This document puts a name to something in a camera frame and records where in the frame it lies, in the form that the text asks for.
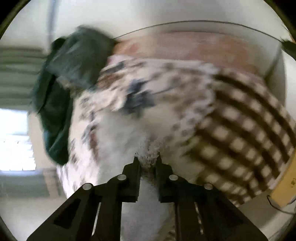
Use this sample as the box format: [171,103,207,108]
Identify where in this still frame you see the white patterned pants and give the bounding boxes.
[56,54,219,241]

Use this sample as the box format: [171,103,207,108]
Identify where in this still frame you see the brown checked cloth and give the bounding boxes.
[183,73,296,205]

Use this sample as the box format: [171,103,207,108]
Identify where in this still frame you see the pink blanket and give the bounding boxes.
[114,30,264,77]

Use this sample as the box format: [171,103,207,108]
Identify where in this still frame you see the light wooden board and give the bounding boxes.
[270,154,296,208]

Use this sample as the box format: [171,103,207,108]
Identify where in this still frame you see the bright window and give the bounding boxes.
[0,108,36,171]

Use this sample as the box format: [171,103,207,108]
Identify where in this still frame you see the green curtain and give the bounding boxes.
[0,46,48,106]

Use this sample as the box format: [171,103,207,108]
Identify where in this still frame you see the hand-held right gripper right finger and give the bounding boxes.
[155,152,269,241]

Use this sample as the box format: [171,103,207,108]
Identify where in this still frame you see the dark green cloth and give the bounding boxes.
[31,26,116,165]

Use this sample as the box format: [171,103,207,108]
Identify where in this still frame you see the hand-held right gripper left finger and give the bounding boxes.
[26,156,141,241]

